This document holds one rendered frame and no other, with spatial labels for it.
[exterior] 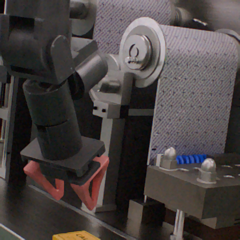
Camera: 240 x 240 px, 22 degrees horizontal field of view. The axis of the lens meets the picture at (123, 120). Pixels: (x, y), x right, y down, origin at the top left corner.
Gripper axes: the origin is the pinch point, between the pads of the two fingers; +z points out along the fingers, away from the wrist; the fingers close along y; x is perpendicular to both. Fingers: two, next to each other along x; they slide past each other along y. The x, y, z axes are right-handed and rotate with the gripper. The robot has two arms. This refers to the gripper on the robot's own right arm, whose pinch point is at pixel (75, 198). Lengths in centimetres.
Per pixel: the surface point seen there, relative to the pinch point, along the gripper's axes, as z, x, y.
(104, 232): 26.4, -16.9, 11.4
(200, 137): 25, -49, 6
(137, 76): 7.4, -43.9, 16.8
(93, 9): 0, -57, 35
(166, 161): 17.9, -31.7, 4.5
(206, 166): 15.8, -30.8, -4.8
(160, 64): 3.6, -44.3, 10.7
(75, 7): -2, -54, 38
